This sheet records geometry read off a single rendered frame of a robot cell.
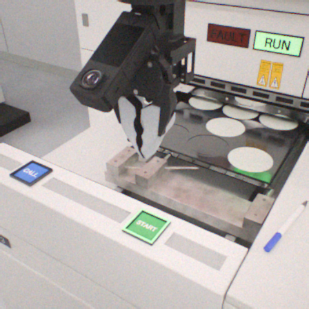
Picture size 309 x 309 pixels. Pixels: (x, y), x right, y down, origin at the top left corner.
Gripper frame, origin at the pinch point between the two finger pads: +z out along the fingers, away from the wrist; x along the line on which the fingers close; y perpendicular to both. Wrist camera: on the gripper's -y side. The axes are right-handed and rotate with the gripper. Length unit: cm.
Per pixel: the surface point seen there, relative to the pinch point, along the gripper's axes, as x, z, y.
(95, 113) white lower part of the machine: 62, 37, 59
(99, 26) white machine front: 56, 4, 58
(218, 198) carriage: -3.5, 22.7, 22.1
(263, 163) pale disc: -7.9, 20.7, 36.5
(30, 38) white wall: 277, 80, 207
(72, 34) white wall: 219, 66, 207
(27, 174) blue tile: 26.0, 14.2, -0.1
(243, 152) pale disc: -2.6, 20.7, 38.1
